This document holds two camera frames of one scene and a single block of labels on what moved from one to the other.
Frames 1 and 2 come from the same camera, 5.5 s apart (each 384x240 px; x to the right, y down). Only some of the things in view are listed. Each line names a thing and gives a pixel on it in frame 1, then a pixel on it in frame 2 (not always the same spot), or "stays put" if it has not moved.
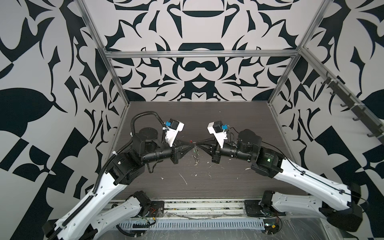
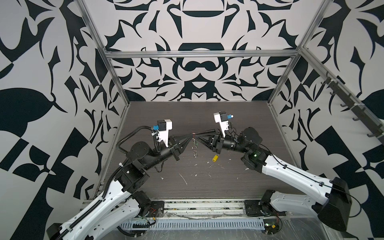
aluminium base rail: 179,208 stays put
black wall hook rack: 366,117 stays put
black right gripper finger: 207,141 → 206,133
